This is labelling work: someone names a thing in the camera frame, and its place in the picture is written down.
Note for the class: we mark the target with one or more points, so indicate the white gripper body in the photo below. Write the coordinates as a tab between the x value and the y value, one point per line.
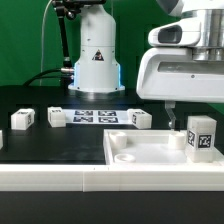
168	72

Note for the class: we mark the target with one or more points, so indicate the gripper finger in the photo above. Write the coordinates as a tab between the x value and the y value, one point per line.
169	106

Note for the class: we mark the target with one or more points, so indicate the white square table top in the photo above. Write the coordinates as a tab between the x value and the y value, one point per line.
147	147

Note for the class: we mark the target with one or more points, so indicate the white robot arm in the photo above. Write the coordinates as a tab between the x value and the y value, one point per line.
97	72

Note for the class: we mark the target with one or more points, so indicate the AprilTag marker sheet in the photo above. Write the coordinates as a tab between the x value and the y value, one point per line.
78	116

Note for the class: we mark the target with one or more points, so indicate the white obstacle fence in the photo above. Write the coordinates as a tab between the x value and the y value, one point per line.
118	177

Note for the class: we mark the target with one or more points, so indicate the white part at left edge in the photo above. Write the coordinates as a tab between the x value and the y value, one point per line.
1	139

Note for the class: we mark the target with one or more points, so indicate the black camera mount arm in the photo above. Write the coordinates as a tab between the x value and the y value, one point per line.
69	9

